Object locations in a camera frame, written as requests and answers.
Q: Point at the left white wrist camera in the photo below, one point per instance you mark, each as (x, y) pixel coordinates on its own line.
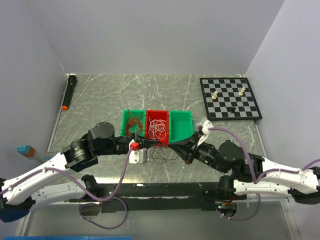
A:
(137, 155)

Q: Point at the blue white toy bricks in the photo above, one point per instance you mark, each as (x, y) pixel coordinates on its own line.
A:
(50, 154)

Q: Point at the black grey chessboard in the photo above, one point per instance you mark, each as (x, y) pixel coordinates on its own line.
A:
(228, 89)

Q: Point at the black marker orange cap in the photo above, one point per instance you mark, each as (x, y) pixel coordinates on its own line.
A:
(71, 85)

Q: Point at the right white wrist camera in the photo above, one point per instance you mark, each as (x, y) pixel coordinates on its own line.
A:
(204, 131)

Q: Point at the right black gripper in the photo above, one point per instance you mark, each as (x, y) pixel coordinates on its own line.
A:
(187, 150)

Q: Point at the aluminium rail frame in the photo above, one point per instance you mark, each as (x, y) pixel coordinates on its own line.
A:
(56, 219)

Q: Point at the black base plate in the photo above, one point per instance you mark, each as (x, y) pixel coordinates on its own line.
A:
(175, 196)

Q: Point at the blue brown brick tower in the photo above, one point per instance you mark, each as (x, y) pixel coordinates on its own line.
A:
(30, 153)

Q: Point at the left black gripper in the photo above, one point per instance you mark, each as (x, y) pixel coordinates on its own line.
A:
(147, 143)

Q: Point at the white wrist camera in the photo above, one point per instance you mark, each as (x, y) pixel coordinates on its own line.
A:
(137, 155)
(204, 131)

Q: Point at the white chess piece left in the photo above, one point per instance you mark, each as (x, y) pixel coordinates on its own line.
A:
(215, 95)

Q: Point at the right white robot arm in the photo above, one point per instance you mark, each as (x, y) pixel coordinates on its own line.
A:
(250, 173)

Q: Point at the green plastic bin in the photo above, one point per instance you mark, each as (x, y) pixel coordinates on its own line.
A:
(180, 125)
(133, 122)

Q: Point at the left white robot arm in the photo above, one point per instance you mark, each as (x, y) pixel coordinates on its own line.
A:
(52, 181)

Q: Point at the red plastic bin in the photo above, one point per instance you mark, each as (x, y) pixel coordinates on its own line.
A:
(157, 126)

